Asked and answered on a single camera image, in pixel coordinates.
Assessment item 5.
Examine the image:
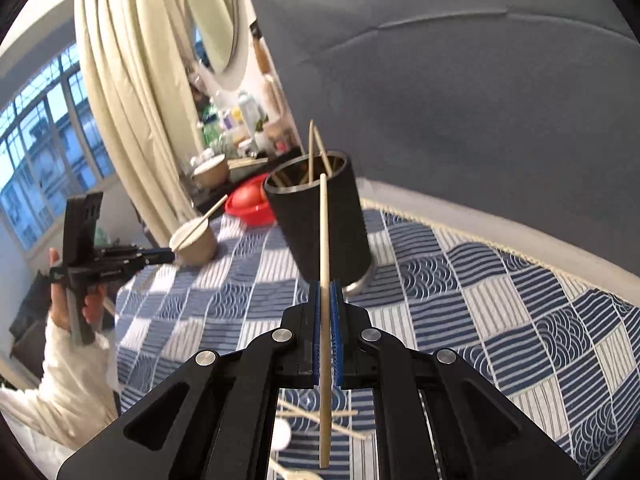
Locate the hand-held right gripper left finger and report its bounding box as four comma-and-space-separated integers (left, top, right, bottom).
56, 280, 323, 480

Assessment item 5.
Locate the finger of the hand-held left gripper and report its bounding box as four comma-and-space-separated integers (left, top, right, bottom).
140, 246, 177, 268

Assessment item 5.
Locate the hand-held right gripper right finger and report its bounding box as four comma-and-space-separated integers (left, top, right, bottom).
328, 280, 584, 480

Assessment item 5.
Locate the red plastic basin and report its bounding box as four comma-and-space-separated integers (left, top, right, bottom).
224, 172, 279, 228

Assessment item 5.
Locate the cluster of bottles on dresser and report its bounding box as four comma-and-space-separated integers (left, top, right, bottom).
189, 20, 303, 161

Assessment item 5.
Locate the oval wall mirror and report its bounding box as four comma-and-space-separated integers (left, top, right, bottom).
182, 0, 251, 92

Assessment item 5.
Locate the grey padded headboard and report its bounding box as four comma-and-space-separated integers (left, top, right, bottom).
246, 0, 640, 307

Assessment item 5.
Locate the person's left forearm white sleeve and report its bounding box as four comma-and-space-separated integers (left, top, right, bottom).
0, 317, 122, 453

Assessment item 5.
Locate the black cylindrical utensil holder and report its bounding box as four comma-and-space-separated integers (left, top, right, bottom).
262, 150, 374, 296

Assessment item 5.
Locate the person's left hand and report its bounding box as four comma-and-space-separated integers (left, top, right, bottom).
48, 249, 107, 333

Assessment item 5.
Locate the blue white patterned blanket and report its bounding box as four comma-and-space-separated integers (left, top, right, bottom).
114, 204, 640, 480

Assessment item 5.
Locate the barred window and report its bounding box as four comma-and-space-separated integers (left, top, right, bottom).
0, 44, 120, 252

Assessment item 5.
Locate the cream curtain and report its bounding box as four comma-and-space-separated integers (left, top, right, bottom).
74, 0, 202, 247

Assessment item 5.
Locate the dark cloth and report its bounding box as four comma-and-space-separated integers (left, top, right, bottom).
9, 269, 53, 363

